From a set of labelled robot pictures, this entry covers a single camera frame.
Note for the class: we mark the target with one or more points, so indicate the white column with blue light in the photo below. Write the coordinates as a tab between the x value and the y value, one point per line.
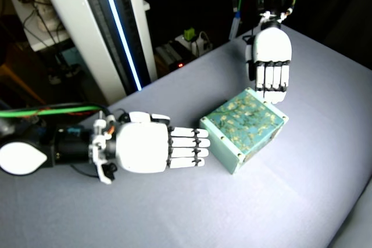
96	27

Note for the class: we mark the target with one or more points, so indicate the white power strip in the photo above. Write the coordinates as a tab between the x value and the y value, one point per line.
197	45

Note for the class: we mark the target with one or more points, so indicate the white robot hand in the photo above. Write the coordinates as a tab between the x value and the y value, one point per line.
139	146
271	46

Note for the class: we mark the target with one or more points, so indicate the teal floral box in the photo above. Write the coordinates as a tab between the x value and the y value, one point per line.
247	118

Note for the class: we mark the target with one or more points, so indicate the black device with red light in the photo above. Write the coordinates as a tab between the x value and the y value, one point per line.
171	56

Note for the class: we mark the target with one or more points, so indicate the green plug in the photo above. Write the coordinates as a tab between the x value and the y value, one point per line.
189	33

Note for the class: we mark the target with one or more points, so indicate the grey table cloth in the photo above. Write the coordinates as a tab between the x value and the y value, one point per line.
186	201

